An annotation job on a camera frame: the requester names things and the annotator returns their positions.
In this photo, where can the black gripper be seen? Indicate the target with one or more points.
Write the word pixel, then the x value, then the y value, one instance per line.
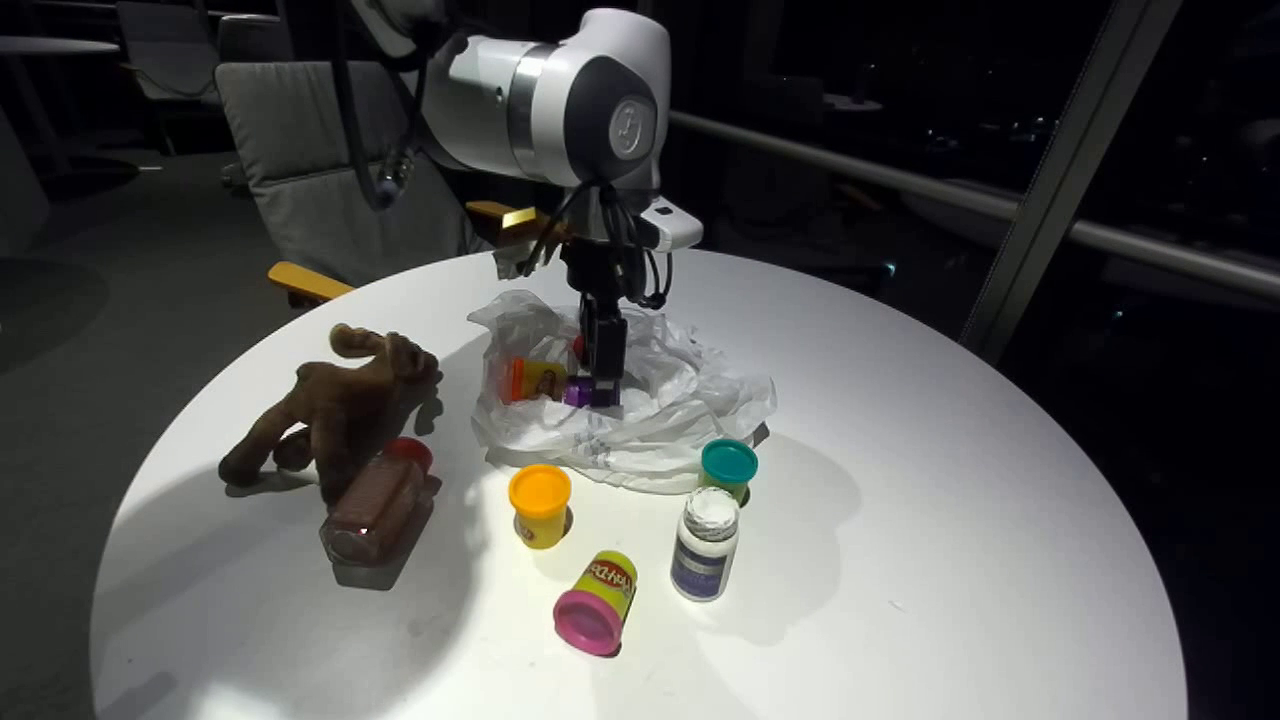
pixel 604 267

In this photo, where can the purple plastic jar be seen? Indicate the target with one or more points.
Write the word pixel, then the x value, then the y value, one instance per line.
pixel 577 394

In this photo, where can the orange lid Play-Doh can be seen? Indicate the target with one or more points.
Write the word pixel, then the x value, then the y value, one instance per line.
pixel 531 376

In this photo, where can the yellow lid Play-Doh can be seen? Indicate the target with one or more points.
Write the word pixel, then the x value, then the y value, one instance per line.
pixel 540 504

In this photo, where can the pink lid Play-Doh can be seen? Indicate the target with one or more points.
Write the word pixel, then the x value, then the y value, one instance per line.
pixel 596 605

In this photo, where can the brown plush moose toy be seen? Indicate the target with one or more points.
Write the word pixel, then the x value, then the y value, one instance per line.
pixel 347 400

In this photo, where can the brown spice bottle red cap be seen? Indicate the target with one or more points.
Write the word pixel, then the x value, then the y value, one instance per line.
pixel 381 515

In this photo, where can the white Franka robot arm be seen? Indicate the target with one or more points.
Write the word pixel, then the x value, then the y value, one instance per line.
pixel 546 102

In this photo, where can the white translucent plastic bag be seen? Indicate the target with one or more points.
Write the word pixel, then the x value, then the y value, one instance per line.
pixel 666 400

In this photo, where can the grey chair with yellow armrests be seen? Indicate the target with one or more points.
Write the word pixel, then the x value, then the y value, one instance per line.
pixel 302 163

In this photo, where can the grey metal railing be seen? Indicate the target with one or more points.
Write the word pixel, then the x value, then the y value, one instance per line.
pixel 961 201

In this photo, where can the grey slanted window pillar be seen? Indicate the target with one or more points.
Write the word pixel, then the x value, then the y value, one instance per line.
pixel 1064 163

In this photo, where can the grey background chair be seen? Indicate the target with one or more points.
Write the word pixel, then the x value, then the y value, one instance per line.
pixel 170 49

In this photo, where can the round background table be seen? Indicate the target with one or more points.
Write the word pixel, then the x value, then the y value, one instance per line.
pixel 53 49

